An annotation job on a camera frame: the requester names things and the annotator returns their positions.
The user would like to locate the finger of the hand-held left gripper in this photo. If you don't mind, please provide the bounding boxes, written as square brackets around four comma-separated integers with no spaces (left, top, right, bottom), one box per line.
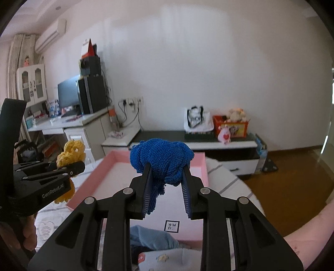
[14,160,86,183]

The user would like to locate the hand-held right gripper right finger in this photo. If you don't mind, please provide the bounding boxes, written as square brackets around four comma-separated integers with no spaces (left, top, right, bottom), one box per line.
[181,167,304,271]

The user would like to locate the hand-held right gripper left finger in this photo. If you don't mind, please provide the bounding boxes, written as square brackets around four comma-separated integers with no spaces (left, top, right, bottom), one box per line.
[27,163,153,271]

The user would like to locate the yellow knitted scrunchie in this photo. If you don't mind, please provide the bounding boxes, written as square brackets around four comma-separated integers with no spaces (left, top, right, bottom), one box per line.
[53,140,86,204]

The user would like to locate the blue knitted scrunchie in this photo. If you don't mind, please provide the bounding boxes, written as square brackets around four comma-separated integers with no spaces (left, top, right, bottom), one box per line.
[130,139,195,215]

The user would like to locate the pink box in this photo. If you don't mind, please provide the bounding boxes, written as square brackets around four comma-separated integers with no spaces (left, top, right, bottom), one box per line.
[65,151,209,248]

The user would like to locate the person's left hand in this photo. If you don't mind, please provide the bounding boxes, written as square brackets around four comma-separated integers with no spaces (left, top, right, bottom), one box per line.
[0,215,38,252]

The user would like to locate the black office chair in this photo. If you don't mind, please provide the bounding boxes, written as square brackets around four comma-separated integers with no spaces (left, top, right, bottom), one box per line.
[14,142,43,167]

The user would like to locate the light blue cloth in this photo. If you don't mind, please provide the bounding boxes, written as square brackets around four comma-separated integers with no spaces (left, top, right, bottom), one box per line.
[130,225,180,251]

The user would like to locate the white striped bed sheet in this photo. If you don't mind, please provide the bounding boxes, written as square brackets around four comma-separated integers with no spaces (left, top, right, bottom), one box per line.
[34,156,265,271]

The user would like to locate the white desk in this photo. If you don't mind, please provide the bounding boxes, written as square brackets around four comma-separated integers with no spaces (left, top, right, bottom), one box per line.
[27,105,115,162]

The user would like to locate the stack of books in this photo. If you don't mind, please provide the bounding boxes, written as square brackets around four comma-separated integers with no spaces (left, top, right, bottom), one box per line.
[26,109,49,128]

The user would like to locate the black white TV stand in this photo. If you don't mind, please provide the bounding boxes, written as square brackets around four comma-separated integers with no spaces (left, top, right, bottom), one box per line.
[101,130,261,176]

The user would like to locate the blue white cartons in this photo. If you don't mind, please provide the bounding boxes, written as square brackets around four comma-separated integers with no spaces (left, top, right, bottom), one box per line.
[48,99,61,118]

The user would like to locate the pink heart plush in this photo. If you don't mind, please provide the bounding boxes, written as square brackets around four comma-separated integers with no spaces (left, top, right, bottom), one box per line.
[218,128,231,144]

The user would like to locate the white printed cloth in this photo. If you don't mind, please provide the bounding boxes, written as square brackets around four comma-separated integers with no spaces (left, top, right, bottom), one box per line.
[138,247,202,271]

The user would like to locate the white tote bag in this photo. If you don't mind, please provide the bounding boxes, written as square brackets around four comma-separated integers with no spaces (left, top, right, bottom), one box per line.
[184,105,214,132]

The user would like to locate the red storage box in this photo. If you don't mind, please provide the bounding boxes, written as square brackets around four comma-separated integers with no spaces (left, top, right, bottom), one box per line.
[213,115,249,138]

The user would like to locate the black computer monitor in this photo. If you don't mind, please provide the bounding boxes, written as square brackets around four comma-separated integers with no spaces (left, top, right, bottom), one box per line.
[57,75,81,111]

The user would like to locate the black floor scale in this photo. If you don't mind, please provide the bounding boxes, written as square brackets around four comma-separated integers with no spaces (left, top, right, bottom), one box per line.
[262,159,279,173]

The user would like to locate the black computer tower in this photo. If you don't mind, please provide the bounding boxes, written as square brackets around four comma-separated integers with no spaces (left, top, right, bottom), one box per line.
[77,75,109,114]

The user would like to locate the beige plush toy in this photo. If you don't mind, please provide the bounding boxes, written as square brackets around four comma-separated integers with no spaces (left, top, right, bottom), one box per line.
[227,108,247,122]

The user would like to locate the white glass-door cabinet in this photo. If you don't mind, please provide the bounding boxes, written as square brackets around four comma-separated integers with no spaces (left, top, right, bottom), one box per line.
[16,64,49,107]

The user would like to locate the black speaker box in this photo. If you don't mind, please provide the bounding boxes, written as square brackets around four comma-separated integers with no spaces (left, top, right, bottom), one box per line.
[80,56,102,77]

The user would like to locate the beige curtain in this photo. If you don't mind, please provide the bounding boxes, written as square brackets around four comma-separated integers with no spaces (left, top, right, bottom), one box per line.
[6,33,35,146]

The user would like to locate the red white calendar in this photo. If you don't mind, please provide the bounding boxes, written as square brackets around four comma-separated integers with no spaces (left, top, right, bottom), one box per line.
[81,39,98,59]

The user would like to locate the white air conditioner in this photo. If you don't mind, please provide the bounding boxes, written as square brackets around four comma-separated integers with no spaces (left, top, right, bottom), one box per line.
[35,19,67,53]

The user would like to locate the black power cable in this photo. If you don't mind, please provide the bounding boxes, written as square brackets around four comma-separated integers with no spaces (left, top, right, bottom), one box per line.
[134,102,144,131]
[117,100,131,128]

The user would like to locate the white wall sockets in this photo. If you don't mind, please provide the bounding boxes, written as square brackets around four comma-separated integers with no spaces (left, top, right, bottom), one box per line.
[123,96,144,105]

